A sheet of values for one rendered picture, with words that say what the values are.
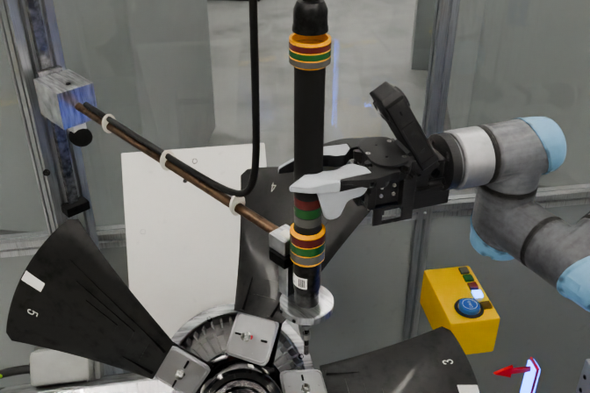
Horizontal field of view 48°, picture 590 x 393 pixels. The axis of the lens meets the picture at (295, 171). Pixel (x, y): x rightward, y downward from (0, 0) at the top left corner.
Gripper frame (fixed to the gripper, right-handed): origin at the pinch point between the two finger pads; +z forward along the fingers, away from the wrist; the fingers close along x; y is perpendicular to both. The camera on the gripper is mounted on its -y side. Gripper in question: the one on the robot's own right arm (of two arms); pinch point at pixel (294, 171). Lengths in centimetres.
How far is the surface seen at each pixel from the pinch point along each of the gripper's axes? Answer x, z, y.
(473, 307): 17, -42, 47
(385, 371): 0.0, -14.6, 37.4
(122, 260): 75, 19, 64
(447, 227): 61, -64, 63
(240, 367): 0.4, 7.4, 29.4
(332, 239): 9.2, -8.9, 18.1
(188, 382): 5.7, 13.8, 35.5
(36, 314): 17.0, 32.7, 27.1
